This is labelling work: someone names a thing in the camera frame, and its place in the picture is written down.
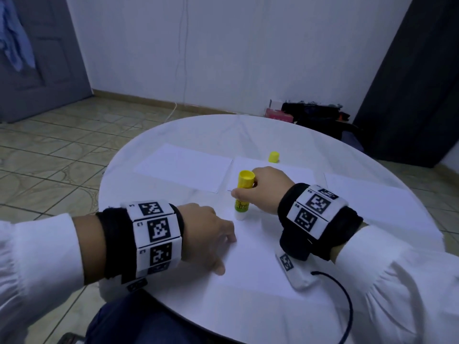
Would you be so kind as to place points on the yellow glue stick cap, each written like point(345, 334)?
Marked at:
point(274, 157)

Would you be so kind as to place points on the black wristband with markers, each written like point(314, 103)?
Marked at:
point(147, 240)
point(315, 215)

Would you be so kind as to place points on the grey door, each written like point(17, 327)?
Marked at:
point(50, 75)

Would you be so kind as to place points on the yellow glue stick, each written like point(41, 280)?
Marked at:
point(246, 179)

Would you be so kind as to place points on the person's legs in blue jeans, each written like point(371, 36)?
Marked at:
point(158, 326)

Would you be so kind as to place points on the person's left hand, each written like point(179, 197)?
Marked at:
point(204, 233)

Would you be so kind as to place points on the black bag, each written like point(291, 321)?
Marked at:
point(315, 118)

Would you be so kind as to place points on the person's left forearm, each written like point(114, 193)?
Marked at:
point(43, 261)

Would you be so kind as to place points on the black wardrobe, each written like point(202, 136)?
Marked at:
point(416, 75)

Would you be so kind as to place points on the white paper stack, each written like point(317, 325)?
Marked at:
point(183, 167)
point(380, 197)

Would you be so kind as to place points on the blue suitcase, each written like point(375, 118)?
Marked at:
point(353, 139)

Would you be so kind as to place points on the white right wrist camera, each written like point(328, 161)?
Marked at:
point(294, 267)

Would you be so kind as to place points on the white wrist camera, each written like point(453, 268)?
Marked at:
point(136, 284)
point(294, 267)

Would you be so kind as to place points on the black right wristband with markers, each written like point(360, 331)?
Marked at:
point(315, 215)

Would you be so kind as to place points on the blue hanging cloth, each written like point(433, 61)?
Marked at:
point(14, 39)

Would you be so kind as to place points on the person's right forearm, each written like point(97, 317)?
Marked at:
point(401, 290)

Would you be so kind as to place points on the single white paper sheet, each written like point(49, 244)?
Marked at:
point(287, 172)
point(258, 261)

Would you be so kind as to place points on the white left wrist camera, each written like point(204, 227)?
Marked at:
point(136, 284)

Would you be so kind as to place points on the person's right hand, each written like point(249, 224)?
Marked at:
point(269, 190)

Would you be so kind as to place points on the pink box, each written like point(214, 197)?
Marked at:
point(280, 115)

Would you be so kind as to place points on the black left wristband with markers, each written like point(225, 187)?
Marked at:
point(147, 240)

